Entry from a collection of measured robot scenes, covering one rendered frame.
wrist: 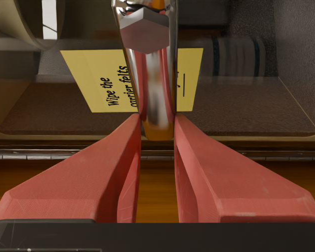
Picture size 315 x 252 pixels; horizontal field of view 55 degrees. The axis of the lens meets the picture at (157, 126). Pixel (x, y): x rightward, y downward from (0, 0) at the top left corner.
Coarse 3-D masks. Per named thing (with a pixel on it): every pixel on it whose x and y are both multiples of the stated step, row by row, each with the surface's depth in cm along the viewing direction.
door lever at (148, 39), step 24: (120, 0) 7; (144, 0) 7; (168, 0) 7; (120, 24) 7; (144, 24) 7; (168, 24) 7; (144, 48) 8; (168, 48) 8; (144, 72) 9; (168, 72) 9; (144, 96) 10; (168, 96) 11; (144, 120) 12; (168, 120) 12
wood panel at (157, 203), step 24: (0, 168) 39; (24, 168) 39; (144, 168) 40; (168, 168) 40; (288, 168) 40; (312, 168) 40; (0, 192) 36; (144, 192) 36; (168, 192) 36; (312, 192) 37; (144, 216) 34; (168, 216) 34
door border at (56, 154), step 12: (12, 156) 33; (24, 156) 33; (60, 156) 33; (156, 156) 33; (168, 156) 33; (252, 156) 33; (264, 156) 33; (276, 156) 33; (288, 156) 33; (300, 156) 33; (312, 156) 33
